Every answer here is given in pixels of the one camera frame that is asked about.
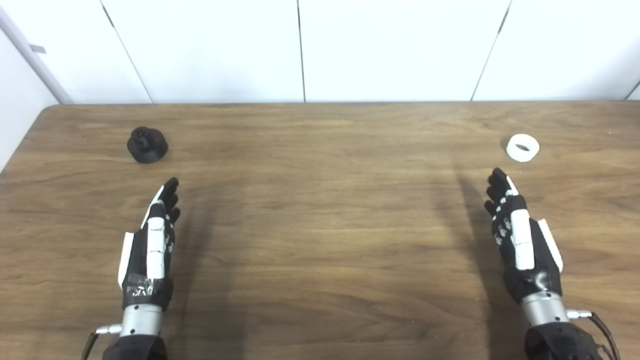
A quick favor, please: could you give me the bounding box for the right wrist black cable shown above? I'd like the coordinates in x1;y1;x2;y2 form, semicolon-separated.
567;309;621;360

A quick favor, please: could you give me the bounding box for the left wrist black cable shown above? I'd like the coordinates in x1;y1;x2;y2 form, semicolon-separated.
81;324;122;360

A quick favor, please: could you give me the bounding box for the grey wall corner strip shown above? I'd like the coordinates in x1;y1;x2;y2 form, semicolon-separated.
0;5;75;105

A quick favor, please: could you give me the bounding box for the round black gear part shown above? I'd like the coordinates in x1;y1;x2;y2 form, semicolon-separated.
126;126;169;164

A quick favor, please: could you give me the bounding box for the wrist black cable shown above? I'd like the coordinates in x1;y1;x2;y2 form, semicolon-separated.
567;309;621;360
81;324;122;360

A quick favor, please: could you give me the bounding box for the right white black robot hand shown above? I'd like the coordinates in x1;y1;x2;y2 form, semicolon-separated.
483;167;564;304

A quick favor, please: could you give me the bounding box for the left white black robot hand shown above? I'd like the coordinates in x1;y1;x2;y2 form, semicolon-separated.
117;177;181;310

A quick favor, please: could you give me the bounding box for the white plastic ring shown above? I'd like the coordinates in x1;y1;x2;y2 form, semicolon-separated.
506;133;541;163

